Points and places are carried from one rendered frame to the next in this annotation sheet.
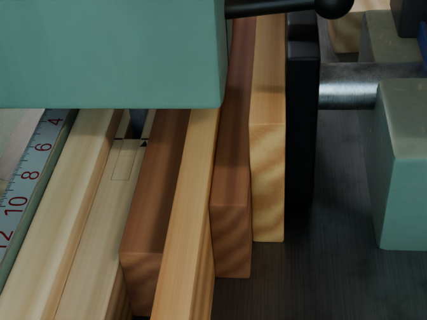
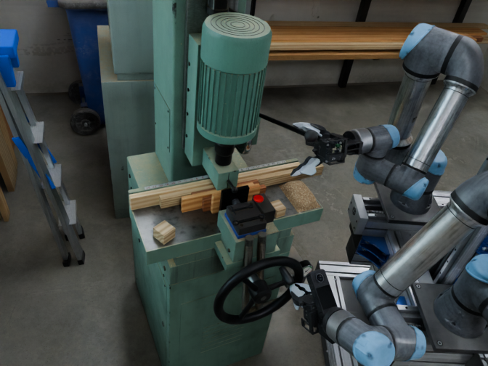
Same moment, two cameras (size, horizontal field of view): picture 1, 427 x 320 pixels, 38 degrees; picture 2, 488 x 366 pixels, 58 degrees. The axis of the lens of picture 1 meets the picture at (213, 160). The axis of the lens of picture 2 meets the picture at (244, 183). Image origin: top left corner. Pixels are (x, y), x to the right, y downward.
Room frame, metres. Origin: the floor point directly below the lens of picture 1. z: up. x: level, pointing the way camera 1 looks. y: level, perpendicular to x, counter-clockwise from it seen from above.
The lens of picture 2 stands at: (-0.33, -0.86, 1.88)
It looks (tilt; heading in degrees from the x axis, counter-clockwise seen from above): 40 degrees down; 52
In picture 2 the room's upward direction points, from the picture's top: 9 degrees clockwise
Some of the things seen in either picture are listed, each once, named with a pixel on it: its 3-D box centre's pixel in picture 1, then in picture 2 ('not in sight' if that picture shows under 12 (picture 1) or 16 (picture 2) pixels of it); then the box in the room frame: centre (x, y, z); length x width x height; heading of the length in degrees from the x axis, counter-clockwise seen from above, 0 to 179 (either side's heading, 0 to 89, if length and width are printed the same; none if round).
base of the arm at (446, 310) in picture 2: not in sight; (466, 305); (0.71, -0.65, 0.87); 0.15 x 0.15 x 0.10
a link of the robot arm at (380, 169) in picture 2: not in sight; (372, 167); (0.67, -0.22, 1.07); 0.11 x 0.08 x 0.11; 111
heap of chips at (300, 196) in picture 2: not in sight; (300, 192); (0.52, -0.09, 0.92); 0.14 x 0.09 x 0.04; 82
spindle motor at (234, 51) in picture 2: not in sight; (232, 80); (0.28, 0.04, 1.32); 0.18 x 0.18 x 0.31
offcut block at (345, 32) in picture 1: (363, 20); (277, 208); (0.40, -0.12, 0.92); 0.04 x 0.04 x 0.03; 87
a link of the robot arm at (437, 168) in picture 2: not in sight; (424, 165); (0.97, -0.22, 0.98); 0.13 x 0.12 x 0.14; 111
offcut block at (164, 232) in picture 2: not in sight; (164, 232); (0.04, -0.05, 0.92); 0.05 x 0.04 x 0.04; 108
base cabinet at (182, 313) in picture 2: not in sight; (198, 269); (0.29, 0.16, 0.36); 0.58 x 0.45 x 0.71; 82
